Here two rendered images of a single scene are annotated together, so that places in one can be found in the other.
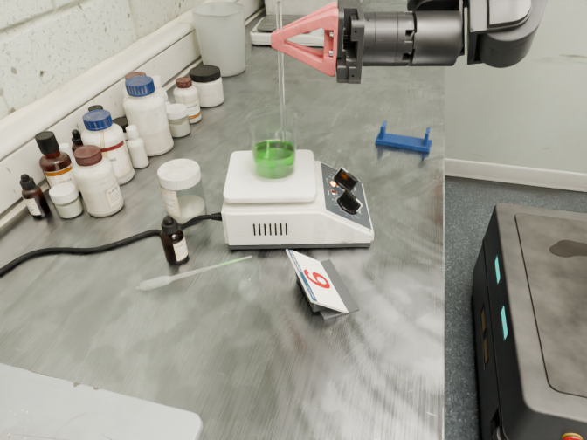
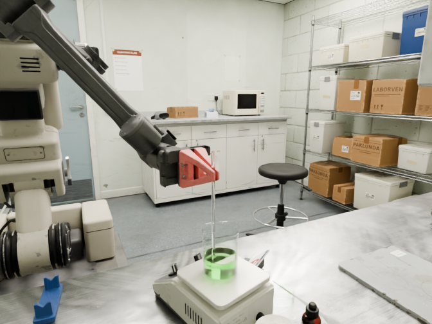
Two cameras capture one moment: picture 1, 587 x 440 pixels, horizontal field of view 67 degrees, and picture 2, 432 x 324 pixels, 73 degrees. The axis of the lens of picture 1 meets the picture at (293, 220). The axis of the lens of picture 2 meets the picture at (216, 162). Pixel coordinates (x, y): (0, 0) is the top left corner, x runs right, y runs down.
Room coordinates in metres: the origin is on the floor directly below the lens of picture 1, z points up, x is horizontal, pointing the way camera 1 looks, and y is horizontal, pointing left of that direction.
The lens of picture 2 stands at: (0.82, 0.35, 1.13)
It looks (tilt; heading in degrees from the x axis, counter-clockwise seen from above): 13 degrees down; 229
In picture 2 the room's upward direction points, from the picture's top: straight up
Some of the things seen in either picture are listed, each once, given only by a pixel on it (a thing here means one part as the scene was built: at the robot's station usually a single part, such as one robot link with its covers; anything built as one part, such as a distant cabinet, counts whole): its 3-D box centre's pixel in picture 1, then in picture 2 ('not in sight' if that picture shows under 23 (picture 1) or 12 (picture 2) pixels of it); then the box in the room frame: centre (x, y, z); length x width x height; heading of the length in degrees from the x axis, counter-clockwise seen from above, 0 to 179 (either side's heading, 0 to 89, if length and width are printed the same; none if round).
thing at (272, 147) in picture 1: (273, 147); (221, 251); (0.52, 0.02, 0.88); 0.07 x 0.06 x 0.08; 5
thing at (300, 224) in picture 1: (290, 200); (213, 290); (0.52, 0.00, 0.79); 0.22 x 0.13 x 0.08; 90
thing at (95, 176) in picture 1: (96, 180); not in sight; (0.56, 0.29, 0.80); 0.06 x 0.06 x 0.10
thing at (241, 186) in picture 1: (271, 174); (222, 275); (0.52, 0.03, 0.83); 0.12 x 0.12 x 0.01; 0
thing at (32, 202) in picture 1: (32, 194); not in sight; (0.55, 0.39, 0.79); 0.03 x 0.03 x 0.07
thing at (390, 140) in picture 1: (403, 135); (48, 297); (0.74, -0.21, 0.77); 0.10 x 0.03 x 0.04; 68
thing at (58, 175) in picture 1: (57, 167); not in sight; (0.60, 0.36, 0.80); 0.04 x 0.04 x 0.11
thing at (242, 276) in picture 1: (240, 271); (279, 295); (0.40, 0.07, 0.76); 0.06 x 0.06 x 0.02
